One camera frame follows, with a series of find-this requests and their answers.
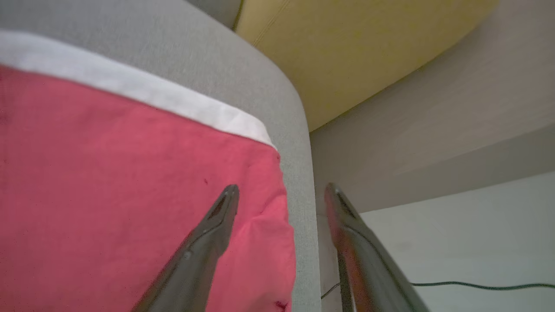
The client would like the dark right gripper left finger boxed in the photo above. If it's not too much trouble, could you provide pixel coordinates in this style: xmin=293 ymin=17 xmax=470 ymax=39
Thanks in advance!
xmin=132 ymin=184 xmax=240 ymax=312

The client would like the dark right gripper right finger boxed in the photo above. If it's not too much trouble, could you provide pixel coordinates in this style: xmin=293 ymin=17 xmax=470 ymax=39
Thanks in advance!
xmin=324 ymin=182 xmax=431 ymax=312

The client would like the red jersey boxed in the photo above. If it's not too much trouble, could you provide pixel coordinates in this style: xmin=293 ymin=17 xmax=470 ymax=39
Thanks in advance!
xmin=0 ymin=30 xmax=297 ymax=312

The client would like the grey upholstered sofa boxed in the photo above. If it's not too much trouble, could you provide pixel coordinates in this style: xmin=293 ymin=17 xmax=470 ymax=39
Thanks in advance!
xmin=0 ymin=0 xmax=322 ymax=312

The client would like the yellow fabric cushion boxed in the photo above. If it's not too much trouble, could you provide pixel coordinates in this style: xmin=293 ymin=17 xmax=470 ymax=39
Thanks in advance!
xmin=234 ymin=0 xmax=499 ymax=132

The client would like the black cable on floor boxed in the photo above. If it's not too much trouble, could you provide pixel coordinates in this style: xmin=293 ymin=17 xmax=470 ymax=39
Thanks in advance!
xmin=321 ymin=281 xmax=555 ymax=299

